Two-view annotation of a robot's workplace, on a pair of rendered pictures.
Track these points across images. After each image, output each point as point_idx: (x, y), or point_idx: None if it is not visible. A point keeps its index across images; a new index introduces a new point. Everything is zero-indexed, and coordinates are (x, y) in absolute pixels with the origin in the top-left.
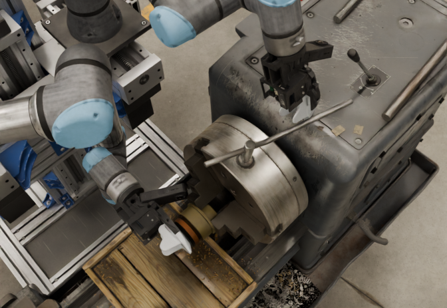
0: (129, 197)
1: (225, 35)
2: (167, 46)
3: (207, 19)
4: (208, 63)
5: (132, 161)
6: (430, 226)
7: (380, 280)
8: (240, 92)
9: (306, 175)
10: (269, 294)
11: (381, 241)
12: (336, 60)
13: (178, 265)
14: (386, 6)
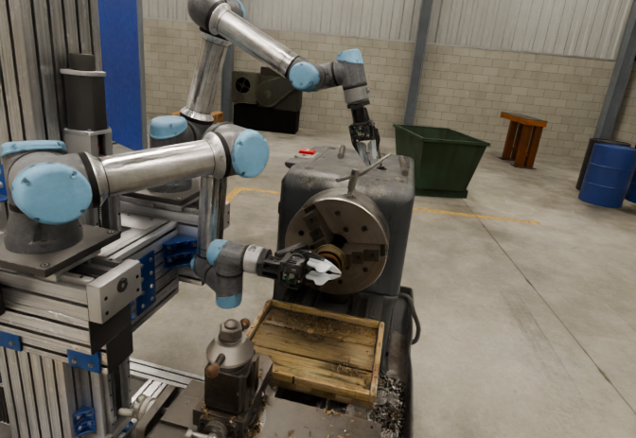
0: (267, 257)
1: (189, 310)
2: (138, 330)
3: (322, 75)
4: (184, 331)
5: None
6: (415, 376)
7: (414, 426)
8: (313, 182)
9: None
10: None
11: (419, 323)
12: (356, 166)
13: (313, 337)
14: (358, 154)
